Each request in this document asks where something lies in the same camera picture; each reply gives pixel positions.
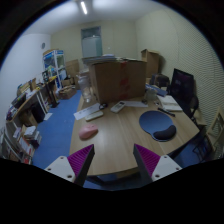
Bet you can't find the cardboard box on floor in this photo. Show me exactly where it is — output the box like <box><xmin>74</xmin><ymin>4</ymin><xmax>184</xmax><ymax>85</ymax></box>
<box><xmin>59</xmin><ymin>85</ymin><xmax>76</xmax><ymax>99</ymax></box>

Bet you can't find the large cardboard box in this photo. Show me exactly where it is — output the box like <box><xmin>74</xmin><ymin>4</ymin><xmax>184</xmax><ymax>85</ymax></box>
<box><xmin>89</xmin><ymin>60</ymin><xmax>146</xmax><ymax>103</ymax></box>

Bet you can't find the white paper sheet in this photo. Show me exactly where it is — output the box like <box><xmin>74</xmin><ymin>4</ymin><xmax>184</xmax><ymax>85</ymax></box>
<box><xmin>74</xmin><ymin>103</ymin><xmax>100</xmax><ymax>120</ymax></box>

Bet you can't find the wooden side desk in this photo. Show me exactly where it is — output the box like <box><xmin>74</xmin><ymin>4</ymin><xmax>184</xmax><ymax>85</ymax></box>
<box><xmin>6</xmin><ymin>85</ymin><xmax>48</xmax><ymax>132</ymax></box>

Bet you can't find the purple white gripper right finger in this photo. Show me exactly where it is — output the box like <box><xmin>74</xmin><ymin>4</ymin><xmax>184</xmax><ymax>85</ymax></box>
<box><xmin>133</xmin><ymin>144</ymin><xmax>181</xmax><ymax>184</ymax></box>

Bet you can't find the ceiling light tube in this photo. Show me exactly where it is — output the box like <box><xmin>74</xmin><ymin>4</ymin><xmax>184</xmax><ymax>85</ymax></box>
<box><xmin>80</xmin><ymin>1</ymin><xmax>88</xmax><ymax>15</ymax></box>

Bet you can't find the wooden chair right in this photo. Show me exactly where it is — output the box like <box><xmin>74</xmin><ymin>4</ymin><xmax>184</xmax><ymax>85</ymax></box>
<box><xmin>193</xmin><ymin>107</ymin><xmax>224</xmax><ymax>163</ymax></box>

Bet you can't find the black computer monitor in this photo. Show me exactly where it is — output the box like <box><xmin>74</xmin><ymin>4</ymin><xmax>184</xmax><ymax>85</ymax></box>
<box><xmin>170</xmin><ymin>69</ymin><xmax>194</xmax><ymax>105</ymax></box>

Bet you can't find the black pen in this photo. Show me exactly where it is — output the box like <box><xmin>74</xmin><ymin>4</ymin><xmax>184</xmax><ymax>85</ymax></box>
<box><xmin>157</xmin><ymin>107</ymin><xmax>176</xmax><ymax>117</ymax></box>

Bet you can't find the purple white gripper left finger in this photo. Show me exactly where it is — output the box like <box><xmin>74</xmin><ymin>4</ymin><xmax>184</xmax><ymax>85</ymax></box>
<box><xmin>45</xmin><ymin>144</ymin><xmax>95</xmax><ymax>186</ymax></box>

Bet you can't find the pink computer mouse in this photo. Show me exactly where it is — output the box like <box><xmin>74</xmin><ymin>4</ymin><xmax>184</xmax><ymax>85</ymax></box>
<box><xmin>79</xmin><ymin>124</ymin><xmax>98</xmax><ymax>139</ymax></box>

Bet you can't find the tall cardboard box right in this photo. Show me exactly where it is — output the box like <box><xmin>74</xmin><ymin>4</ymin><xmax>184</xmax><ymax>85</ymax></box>
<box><xmin>141</xmin><ymin>49</ymin><xmax>160</xmax><ymax>78</ymax></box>

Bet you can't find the grey door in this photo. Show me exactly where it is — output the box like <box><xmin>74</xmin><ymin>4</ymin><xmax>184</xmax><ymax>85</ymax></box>
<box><xmin>81</xmin><ymin>26</ymin><xmax>102</xmax><ymax>58</ymax></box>

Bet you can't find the white remote control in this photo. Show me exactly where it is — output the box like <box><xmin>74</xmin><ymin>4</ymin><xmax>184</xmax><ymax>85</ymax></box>
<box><xmin>111</xmin><ymin>101</ymin><xmax>125</xmax><ymax>113</ymax></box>

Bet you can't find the stacked cardboard boxes back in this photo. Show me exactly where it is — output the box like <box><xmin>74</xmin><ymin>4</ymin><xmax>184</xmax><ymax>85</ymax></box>
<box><xmin>66</xmin><ymin>59</ymin><xmax>80</xmax><ymax>78</ymax></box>

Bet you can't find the open notebook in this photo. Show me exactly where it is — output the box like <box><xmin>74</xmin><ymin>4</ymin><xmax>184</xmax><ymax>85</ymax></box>
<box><xmin>157</xmin><ymin>95</ymin><xmax>182</xmax><ymax>111</ymax></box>

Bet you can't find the clear plastic jug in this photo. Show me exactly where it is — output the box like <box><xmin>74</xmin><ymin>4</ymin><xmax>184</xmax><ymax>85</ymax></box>
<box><xmin>78</xmin><ymin>76</ymin><xmax>92</xmax><ymax>103</ymax></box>

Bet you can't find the blue white display cabinet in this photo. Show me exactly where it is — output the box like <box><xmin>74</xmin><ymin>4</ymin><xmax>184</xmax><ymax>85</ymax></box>
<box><xmin>43</xmin><ymin>50</ymin><xmax>67</xmax><ymax>89</ymax></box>

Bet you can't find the blue mouse pad wrist rest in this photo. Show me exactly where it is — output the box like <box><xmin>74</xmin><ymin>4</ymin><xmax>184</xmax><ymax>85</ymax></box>
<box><xmin>139</xmin><ymin>111</ymin><xmax>177</xmax><ymax>142</ymax></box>

